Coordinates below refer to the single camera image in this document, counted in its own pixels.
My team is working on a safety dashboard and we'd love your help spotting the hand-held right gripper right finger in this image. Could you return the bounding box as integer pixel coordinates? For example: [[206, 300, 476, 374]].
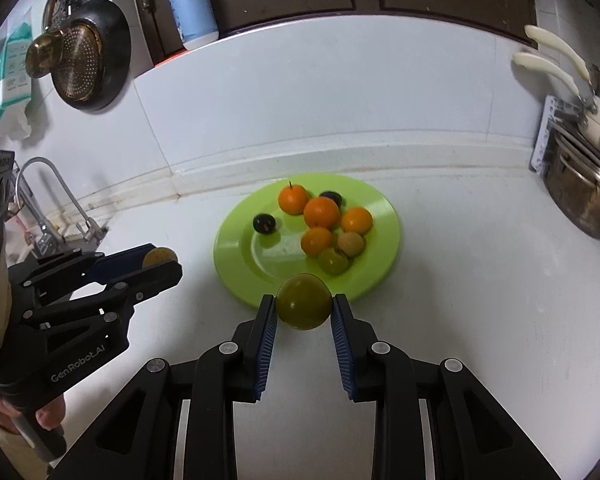
[[330, 294, 563, 480]]

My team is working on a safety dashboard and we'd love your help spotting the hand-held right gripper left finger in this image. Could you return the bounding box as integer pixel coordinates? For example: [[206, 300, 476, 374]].
[[47, 294, 280, 480]]

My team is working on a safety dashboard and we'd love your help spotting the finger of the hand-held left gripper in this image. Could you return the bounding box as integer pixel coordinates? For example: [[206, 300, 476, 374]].
[[22, 261, 184, 334], [9, 244, 154, 307]]

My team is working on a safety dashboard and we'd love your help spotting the tan round longan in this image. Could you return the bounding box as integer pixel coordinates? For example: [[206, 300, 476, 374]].
[[142, 246, 179, 268], [337, 231, 366, 257]]

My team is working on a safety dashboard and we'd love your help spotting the green plate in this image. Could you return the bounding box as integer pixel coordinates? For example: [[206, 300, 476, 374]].
[[213, 172, 402, 309]]

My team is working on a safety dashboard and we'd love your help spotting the orange tangerine with stem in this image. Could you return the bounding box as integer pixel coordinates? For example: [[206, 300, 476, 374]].
[[278, 181, 309, 216]]

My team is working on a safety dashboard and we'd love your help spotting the person's left hand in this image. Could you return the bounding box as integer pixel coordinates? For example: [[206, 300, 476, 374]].
[[0, 395, 66, 433]]

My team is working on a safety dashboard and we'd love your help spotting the chrome gooseneck faucet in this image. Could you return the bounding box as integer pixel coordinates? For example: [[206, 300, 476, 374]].
[[14, 157, 109, 248]]

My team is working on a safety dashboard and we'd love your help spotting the small green plum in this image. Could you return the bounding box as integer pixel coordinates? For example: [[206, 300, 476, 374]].
[[318, 248, 351, 276]]

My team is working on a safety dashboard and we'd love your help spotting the brass perforated skimmer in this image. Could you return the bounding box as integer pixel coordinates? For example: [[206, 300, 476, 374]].
[[52, 20, 103, 101]]

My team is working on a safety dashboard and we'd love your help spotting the red flat object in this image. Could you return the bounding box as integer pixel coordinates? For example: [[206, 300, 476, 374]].
[[152, 50, 188, 67]]

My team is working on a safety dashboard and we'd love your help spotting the black frying pan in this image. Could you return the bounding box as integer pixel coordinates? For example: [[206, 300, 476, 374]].
[[50, 0, 132, 112]]

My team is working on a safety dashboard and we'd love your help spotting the brass ladle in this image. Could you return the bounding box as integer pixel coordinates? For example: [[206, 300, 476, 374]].
[[25, 27, 68, 79]]

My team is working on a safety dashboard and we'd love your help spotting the teal white bag box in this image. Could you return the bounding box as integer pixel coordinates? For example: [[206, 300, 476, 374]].
[[0, 5, 35, 141]]

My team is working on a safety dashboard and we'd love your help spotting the white blue pump bottle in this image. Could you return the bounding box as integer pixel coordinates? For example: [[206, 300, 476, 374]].
[[167, 0, 220, 51]]

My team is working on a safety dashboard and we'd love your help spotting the steel pot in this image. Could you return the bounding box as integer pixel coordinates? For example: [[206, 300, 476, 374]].
[[542, 125, 600, 240]]

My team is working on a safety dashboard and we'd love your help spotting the white perforated rack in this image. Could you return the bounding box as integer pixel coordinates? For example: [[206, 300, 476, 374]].
[[530, 94, 581, 173]]

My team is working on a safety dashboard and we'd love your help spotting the cream handled knife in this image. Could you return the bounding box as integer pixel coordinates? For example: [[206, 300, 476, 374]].
[[511, 51, 581, 98], [524, 25, 593, 83]]

